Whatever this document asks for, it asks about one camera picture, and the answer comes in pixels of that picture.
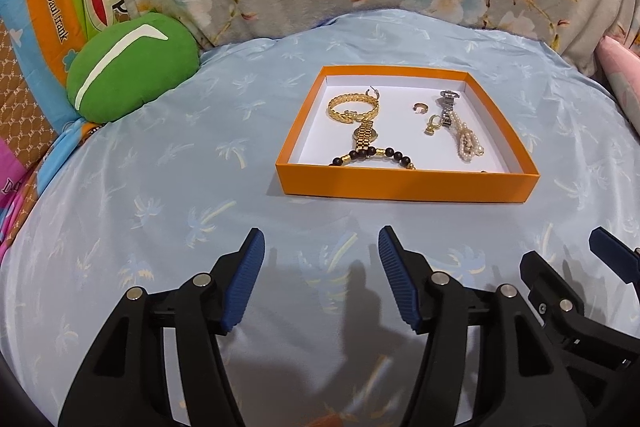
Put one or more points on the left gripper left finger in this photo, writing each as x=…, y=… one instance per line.
x=123, y=379

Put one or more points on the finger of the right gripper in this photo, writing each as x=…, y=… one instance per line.
x=563, y=313
x=622, y=260

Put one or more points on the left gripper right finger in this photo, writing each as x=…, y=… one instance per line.
x=521, y=379

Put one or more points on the gold drop earring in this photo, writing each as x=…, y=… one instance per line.
x=433, y=124

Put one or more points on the silver link watch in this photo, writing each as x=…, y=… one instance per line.
x=446, y=103

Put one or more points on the gold hoop earring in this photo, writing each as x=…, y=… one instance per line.
x=420, y=108

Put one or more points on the gold link watch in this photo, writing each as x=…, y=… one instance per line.
x=364, y=136

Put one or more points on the opal hoop earring with charm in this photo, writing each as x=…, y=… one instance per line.
x=373, y=93

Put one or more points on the gold braided bangle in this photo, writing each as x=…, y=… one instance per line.
x=349, y=108

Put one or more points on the light blue palm-print sheet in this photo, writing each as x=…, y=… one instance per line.
x=158, y=196

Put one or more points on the pink cartoon pillow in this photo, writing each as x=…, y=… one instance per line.
x=622, y=68

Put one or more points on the orange shallow box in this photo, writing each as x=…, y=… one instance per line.
x=479, y=158

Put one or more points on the green plush cushion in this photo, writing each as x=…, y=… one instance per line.
x=130, y=64

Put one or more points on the colourful cartoon monkey bedsheet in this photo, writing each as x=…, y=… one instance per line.
x=40, y=129

